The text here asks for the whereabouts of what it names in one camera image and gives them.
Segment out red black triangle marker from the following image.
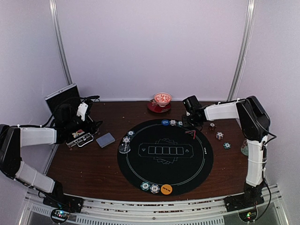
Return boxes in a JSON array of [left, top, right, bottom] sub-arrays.
[[185, 130, 196, 139]]

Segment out green chips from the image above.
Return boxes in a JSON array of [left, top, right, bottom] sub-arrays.
[[140, 181, 150, 191], [177, 121, 183, 127], [127, 130, 135, 137]]

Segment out grey playing card deck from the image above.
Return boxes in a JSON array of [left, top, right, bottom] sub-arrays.
[[96, 133, 115, 148]]

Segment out blue cream poker chip stack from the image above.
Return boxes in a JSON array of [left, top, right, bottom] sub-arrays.
[[216, 132, 224, 140]]

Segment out blue small blind button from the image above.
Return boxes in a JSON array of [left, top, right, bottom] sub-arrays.
[[161, 119, 170, 126]]

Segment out grey dealer button disc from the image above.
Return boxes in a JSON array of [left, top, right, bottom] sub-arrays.
[[118, 143, 131, 154]]

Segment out orange big blind button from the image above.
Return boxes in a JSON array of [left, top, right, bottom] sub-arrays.
[[160, 184, 173, 195]]

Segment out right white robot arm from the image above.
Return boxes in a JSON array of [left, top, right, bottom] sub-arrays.
[[182, 96, 276, 207]]

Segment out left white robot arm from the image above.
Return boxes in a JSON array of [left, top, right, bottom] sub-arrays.
[[0, 96, 102, 208]]

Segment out aluminium poker case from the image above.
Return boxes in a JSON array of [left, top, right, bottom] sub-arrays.
[[45, 83, 94, 148]]

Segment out red white patterned bowl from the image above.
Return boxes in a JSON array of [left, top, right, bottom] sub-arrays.
[[154, 92, 172, 107]]

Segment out green poker chip stack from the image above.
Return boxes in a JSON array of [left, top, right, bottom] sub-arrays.
[[223, 142, 231, 150]]

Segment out black round poker mat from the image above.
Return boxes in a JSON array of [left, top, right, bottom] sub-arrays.
[[117, 119, 214, 195]]

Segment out dark red saucer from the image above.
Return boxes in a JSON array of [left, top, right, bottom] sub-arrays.
[[147, 99, 171, 113]]

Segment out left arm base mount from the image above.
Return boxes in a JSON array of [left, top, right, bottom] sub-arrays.
[[41, 195, 84, 225]]

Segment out front aluminium rail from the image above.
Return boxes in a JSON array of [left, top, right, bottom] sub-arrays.
[[17, 195, 290, 225]]

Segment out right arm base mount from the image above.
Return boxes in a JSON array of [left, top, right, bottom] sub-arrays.
[[224, 194, 264, 223]]

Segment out right aluminium frame post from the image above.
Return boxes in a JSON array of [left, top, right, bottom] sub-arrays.
[[227, 0, 256, 101]]

